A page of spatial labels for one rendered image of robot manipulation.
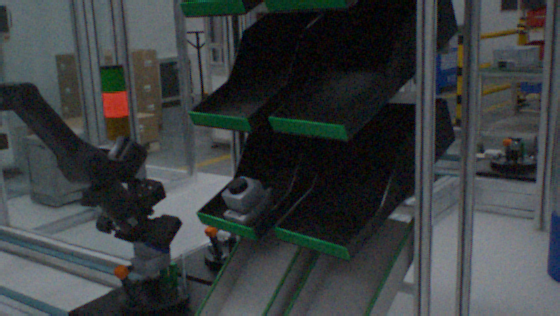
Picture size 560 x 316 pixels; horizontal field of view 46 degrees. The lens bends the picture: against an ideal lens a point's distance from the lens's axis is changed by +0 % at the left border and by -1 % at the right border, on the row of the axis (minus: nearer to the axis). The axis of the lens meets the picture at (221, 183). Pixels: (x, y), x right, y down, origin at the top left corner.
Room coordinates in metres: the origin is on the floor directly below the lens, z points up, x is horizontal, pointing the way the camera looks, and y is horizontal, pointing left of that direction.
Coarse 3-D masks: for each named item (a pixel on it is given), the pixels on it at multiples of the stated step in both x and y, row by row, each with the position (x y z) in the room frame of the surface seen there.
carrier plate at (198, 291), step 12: (168, 276) 1.30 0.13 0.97; (120, 288) 1.26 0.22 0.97; (192, 288) 1.23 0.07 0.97; (204, 288) 1.23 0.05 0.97; (96, 300) 1.20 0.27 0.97; (108, 300) 1.20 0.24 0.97; (192, 300) 1.18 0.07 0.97; (72, 312) 1.16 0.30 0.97; (84, 312) 1.15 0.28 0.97; (96, 312) 1.15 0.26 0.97; (108, 312) 1.15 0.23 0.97; (120, 312) 1.14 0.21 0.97; (180, 312) 1.13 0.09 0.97; (192, 312) 1.12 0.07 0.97
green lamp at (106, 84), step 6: (102, 72) 1.37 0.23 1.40; (108, 72) 1.36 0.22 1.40; (114, 72) 1.37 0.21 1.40; (120, 72) 1.37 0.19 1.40; (102, 78) 1.37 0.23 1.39; (108, 78) 1.36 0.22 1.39; (114, 78) 1.36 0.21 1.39; (120, 78) 1.37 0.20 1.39; (102, 84) 1.38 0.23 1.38; (108, 84) 1.36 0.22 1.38; (114, 84) 1.36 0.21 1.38; (120, 84) 1.37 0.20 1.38; (102, 90) 1.38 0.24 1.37; (108, 90) 1.37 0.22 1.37; (114, 90) 1.36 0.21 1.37; (120, 90) 1.37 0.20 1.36
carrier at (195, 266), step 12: (228, 240) 1.36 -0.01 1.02; (192, 252) 1.44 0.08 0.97; (204, 252) 1.43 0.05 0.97; (228, 252) 1.37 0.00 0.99; (192, 264) 1.36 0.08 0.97; (204, 264) 1.36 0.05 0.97; (216, 264) 1.31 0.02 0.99; (180, 276) 1.32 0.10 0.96; (192, 276) 1.29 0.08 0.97; (204, 276) 1.29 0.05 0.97
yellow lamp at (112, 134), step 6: (108, 120) 1.37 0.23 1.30; (114, 120) 1.36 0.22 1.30; (120, 120) 1.37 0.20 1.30; (126, 120) 1.38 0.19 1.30; (108, 126) 1.37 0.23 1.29; (114, 126) 1.36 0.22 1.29; (120, 126) 1.37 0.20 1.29; (126, 126) 1.37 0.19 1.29; (108, 132) 1.37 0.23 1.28; (114, 132) 1.36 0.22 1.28; (120, 132) 1.36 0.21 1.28; (126, 132) 1.37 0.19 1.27; (108, 138) 1.38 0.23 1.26; (114, 138) 1.36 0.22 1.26
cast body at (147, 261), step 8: (136, 240) 1.17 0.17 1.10; (144, 240) 1.16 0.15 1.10; (136, 248) 1.17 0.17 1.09; (144, 248) 1.16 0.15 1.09; (136, 256) 1.17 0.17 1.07; (144, 256) 1.16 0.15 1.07; (152, 256) 1.15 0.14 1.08; (160, 256) 1.17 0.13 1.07; (168, 256) 1.18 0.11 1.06; (136, 264) 1.16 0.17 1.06; (144, 264) 1.14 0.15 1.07; (152, 264) 1.15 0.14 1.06; (160, 264) 1.17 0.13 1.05; (168, 264) 1.18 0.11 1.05; (136, 272) 1.16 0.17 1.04; (144, 272) 1.14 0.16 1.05; (152, 272) 1.15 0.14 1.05
